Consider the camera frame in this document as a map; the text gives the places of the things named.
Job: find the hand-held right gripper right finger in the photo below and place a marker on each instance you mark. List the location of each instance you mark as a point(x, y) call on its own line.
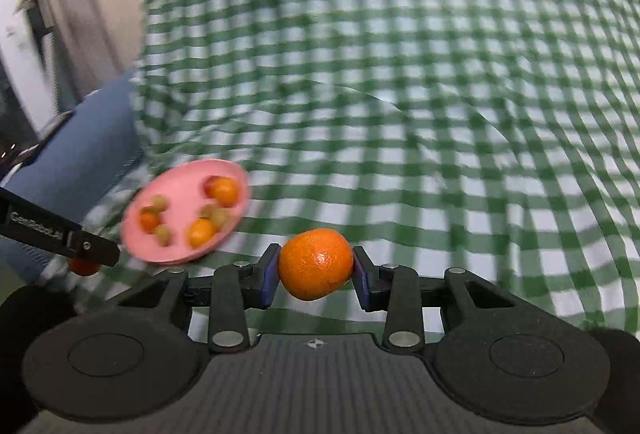
point(360, 284)

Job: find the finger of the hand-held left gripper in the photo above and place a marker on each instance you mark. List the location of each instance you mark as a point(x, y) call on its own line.
point(97, 250)

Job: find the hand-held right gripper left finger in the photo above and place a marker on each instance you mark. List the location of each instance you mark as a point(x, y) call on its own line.
point(272, 275)

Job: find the red cherry tomato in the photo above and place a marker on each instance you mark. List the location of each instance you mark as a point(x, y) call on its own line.
point(209, 184)
point(82, 268)

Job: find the small orange kumquat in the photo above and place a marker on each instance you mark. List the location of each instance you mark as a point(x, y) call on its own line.
point(149, 220)

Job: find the small yellow-green fruit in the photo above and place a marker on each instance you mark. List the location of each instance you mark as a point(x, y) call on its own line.
point(205, 211)
point(160, 202)
point(163, 235)
point(221, 217)

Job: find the pink plate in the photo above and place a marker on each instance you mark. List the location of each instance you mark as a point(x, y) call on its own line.
point(180, 186)

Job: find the grey curtain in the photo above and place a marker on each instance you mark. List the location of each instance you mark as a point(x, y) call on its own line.
point(85, 39)

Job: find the green checked tablecloth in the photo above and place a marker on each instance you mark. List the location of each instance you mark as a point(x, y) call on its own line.
point(400, 64)

